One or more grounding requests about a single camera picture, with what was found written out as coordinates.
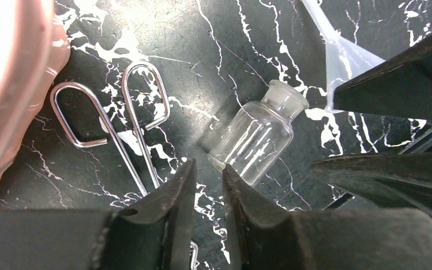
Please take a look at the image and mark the metal wire tongs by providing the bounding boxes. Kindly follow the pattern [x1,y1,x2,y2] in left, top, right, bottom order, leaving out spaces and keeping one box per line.
[49,60,200,270]

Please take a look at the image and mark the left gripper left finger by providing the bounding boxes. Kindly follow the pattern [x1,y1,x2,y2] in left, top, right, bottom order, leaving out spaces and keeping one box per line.
[0,160,196,269]

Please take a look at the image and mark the clear plastic funnel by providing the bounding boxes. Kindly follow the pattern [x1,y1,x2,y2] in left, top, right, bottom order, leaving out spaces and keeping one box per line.
[302,0,385,114]

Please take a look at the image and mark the pink plastic bin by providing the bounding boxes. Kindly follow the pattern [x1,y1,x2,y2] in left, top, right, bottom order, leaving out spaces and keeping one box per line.
[0,1,70,181]

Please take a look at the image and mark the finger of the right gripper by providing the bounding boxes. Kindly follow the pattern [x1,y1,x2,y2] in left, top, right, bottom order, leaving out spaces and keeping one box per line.
[334,34,432,120]
[310,152,432,216]

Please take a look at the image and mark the clear glass bottle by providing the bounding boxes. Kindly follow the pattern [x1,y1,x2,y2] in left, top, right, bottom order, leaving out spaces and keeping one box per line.
[209,80,309,186]

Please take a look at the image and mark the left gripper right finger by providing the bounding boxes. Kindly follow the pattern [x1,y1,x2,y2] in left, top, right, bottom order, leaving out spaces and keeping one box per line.
[222,165,432,269]

